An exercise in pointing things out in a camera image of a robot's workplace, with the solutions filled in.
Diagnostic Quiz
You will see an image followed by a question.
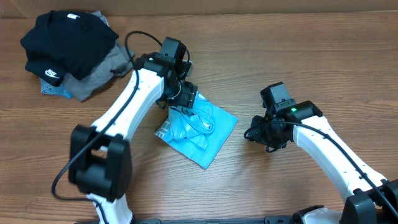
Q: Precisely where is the light blue t-shirt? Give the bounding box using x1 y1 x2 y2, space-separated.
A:
155 93 238 170

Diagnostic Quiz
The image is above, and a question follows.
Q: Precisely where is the black folded nike garment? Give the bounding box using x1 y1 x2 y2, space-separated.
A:
21 11 119 86

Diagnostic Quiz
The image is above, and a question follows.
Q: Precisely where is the blue denim folded garment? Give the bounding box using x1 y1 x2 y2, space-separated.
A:
39 78 73 100

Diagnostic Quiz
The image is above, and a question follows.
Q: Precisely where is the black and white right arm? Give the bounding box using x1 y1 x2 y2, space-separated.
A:
244 100 397 223

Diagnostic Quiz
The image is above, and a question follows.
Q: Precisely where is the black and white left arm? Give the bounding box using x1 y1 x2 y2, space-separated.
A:
68 52 198 223

